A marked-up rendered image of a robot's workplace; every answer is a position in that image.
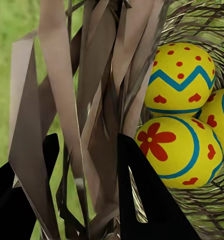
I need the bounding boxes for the easter egg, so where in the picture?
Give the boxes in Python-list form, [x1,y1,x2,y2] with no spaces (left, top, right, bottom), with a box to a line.
[144,42,217,118]
[193,89,224,157]
[134,114,224,190]

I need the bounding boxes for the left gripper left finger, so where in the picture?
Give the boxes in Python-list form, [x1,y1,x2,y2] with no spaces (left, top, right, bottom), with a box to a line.
[0,133,59,240]

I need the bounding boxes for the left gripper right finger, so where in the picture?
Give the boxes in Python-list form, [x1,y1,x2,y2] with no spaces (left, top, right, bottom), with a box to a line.
[117,133,203,240]

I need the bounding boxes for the wicker basket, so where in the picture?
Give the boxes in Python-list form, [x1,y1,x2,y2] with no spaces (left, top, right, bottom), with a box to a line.
[8,0,224,240]

